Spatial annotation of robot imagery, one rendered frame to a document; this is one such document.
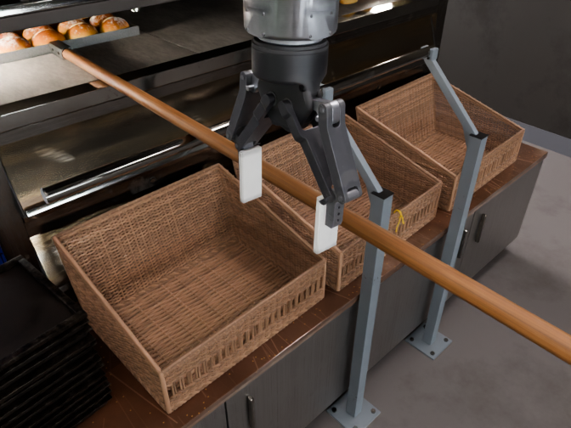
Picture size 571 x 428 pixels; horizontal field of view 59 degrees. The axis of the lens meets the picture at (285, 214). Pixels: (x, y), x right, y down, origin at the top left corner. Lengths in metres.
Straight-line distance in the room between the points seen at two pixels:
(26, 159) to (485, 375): 1.77
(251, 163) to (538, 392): 1.79
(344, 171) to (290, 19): 0.15
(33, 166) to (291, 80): 0.98
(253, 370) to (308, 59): 0.99
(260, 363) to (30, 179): 0.74
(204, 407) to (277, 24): 1.00
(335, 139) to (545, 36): 3.36
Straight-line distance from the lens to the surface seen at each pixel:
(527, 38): 3.86
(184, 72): 1.49
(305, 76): 0.49
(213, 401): 1.30
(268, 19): 0.47
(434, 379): 2.13
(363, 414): 1.97
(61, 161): 1.40
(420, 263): 0.72
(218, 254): 1.67
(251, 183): 0.63
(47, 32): 1.71
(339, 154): 0.48
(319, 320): 1.46
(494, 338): 2.35
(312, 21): 0.47
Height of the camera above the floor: 1.65
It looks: 35 degrees down
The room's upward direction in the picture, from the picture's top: straight up
